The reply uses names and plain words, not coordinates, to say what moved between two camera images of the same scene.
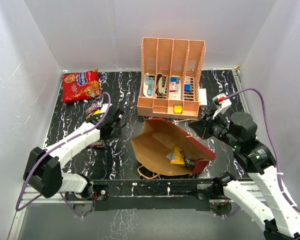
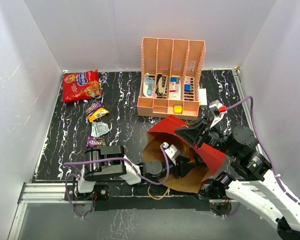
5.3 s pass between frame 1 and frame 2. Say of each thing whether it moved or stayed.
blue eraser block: stayed
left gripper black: moved
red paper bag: moved
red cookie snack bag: stayed
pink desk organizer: stayed
